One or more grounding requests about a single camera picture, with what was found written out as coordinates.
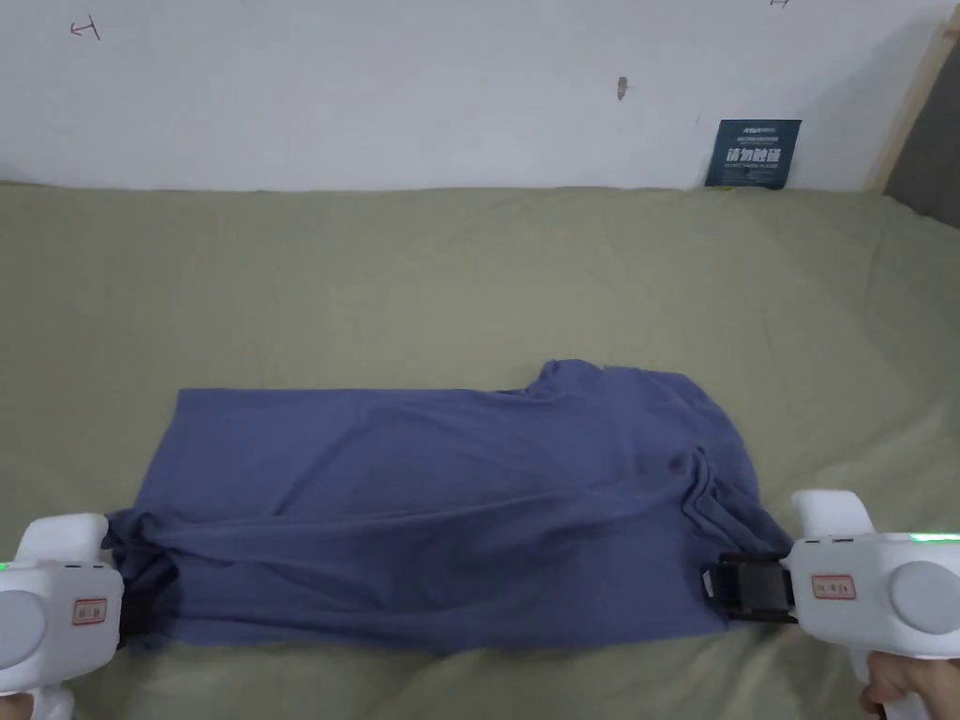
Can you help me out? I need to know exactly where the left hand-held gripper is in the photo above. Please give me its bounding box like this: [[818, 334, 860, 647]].
[[0, 513, 158, 720]]

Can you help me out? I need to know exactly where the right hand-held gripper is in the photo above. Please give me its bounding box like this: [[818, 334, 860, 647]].
[[700, 490, 960, 663]]

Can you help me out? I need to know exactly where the dark blue shirt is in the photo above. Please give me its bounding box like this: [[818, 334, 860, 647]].
[[100, 358, 796, 658]]

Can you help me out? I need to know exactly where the person's right hand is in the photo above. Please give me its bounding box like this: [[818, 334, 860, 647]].
[[858, 649, 960, 720]]

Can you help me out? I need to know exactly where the bed with beige sheet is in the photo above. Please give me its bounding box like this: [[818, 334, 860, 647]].
[[0, 179, 960, 720]]

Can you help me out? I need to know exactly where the dark blue printed card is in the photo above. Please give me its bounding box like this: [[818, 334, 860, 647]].
[[703, 118, 803, 190]]

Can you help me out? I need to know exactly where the grey headboard with wooden frame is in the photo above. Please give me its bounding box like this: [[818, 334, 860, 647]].
[[865, 14, 960, 223]]

